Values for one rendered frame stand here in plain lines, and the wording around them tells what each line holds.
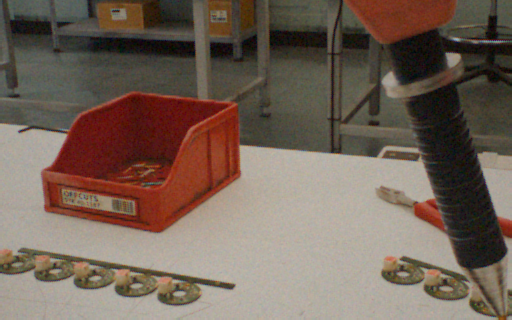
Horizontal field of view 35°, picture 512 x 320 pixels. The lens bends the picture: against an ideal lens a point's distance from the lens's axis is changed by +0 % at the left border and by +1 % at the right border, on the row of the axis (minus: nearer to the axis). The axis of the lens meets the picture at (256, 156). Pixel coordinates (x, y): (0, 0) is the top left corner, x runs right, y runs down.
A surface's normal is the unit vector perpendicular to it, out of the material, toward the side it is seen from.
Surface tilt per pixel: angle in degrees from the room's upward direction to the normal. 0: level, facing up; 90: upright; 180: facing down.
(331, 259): 0
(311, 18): 90
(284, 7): 90
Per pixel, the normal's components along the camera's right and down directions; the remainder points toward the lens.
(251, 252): -0.03, -0.95
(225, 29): -0.28, 0.29
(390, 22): 0.06, 0.48
